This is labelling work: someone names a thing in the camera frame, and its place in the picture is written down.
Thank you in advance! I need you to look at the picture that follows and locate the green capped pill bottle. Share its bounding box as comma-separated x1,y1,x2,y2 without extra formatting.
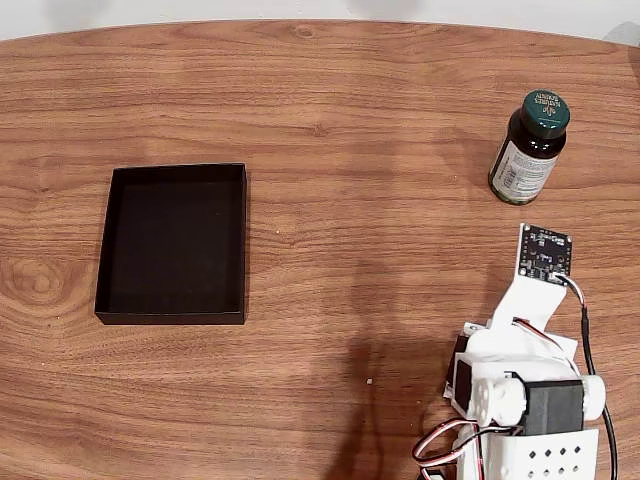
488,89,572,206

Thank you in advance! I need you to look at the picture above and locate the shallow black box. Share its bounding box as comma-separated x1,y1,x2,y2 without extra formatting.
94,162,249,326

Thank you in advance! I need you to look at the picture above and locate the red white black servo wire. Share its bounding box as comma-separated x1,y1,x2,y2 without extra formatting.
412,419,484,480
514,317,566,352

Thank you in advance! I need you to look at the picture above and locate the black camera cable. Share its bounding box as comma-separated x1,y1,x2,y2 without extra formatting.
553,273,619,480

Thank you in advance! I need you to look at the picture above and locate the camera board on white mount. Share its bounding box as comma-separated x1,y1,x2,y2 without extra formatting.
492,223,575,346

